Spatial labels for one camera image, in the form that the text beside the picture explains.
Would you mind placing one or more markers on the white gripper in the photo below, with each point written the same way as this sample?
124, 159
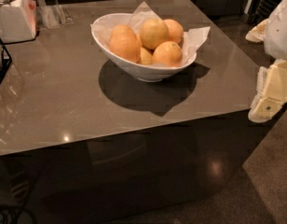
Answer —
280, 32

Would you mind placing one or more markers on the orange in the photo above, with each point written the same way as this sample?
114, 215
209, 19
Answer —
153, 33
124, 44
176, 30
168, 53

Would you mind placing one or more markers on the white ceramic bowl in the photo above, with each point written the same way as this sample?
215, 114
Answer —
153, 72

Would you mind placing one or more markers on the small yellow citrus piece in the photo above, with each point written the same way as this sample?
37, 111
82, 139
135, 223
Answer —
145, 56

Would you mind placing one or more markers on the white paper liner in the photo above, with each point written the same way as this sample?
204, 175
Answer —
101, 31

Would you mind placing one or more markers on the clear acrylic stand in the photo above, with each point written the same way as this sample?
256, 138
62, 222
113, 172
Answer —
54, 15

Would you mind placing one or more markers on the white box container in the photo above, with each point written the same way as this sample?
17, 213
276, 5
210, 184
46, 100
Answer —
17, 20

